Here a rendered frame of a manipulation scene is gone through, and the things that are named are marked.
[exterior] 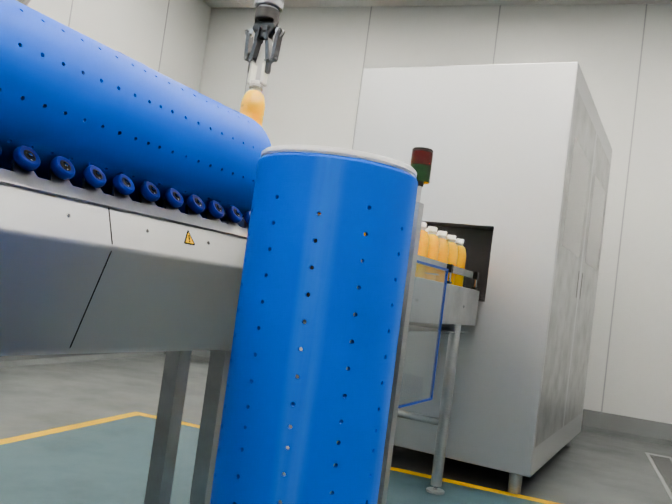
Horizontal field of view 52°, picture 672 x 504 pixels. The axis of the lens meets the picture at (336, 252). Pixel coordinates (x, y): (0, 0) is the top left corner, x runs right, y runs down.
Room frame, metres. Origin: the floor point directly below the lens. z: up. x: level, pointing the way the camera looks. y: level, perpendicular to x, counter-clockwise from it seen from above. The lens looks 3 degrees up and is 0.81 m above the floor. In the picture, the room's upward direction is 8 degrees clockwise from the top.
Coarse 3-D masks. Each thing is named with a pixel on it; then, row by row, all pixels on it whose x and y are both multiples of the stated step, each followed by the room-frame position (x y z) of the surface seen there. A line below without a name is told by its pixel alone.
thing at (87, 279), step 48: (0, 192) 1.09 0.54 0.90; (0, 240) 1.09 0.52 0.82; (48, 240) 1.16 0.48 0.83; (96, 240) 1.26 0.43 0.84; (144, 240) 1.38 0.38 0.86; (192, 240) 1.52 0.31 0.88; (240, 240) 1.69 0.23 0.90; (0, 288) 1.13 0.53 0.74; (48, 288) 1.21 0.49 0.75; (96, 288) 1.31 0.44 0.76; (144, 288) 1.42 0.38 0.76; (192, 288) 1.55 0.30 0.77; (0, 336) 1.18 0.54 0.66; (48, 336) 1.27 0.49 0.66; (96, 336) 1.37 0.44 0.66; (144, 336) 1.49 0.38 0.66; (192, 336) 1.63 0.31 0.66
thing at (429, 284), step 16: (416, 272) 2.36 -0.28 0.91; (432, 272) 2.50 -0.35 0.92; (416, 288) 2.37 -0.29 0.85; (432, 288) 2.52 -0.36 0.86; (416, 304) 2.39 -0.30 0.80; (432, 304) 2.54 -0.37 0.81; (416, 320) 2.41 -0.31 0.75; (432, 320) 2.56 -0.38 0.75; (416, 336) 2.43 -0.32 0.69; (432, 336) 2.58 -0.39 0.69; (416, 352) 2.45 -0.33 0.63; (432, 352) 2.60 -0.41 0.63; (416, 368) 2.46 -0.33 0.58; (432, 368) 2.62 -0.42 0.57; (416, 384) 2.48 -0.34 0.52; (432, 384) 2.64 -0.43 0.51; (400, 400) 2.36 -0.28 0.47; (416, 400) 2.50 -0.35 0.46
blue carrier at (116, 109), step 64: (0, 0) 1.07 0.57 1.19; (0, 64) 1.04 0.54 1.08; (64, 64) 1.15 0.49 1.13; (128, 64) 1.32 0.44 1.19; (0, 128) 1.09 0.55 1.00; (64, 128) 1.18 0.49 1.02; (128, 128) 1.29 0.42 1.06; (192, 128) 1.45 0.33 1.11; (256, 128) 1.71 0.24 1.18; (192, 192) 1.54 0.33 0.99
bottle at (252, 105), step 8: (256, 88) 2.07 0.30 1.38; (248, 96) 2.05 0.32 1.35; (256, 96) 2.05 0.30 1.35; (248, 104) 2.05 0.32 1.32; (256, 104) 2.05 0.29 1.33; (264, 104) 2.07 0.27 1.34; (240, 112) 2.06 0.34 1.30; (248, 112) 2.05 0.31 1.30; (256, 112) 2.05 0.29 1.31; (256, 120) 2.05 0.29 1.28
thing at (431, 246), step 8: (424, 232) 2.70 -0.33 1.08; (432, 232) 2.82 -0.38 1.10; (424, 240) 2.69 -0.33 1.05; (432, 240) 2.81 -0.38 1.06; (440, 240) 2.93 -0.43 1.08; (448, 240) 3.06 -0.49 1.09; (424, 248) 2.69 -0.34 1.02; (432, 248) 2.80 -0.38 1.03; (440, 248) 2.92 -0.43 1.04; (448, 248) 2.94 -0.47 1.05; (456, 248) 3.05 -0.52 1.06; (464, 248) 3.17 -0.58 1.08; (424, 256) 2.69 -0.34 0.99; (432, 256) 2.80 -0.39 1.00; (440, 256) 2.92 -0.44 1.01; (448, 256) 3.04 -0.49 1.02; (456, 256) 3.05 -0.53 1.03; (464, 256) 3.16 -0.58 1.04; (456, 264) 3.06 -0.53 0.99; (464, 264) 3.17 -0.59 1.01; (456, 280) 3.15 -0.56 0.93
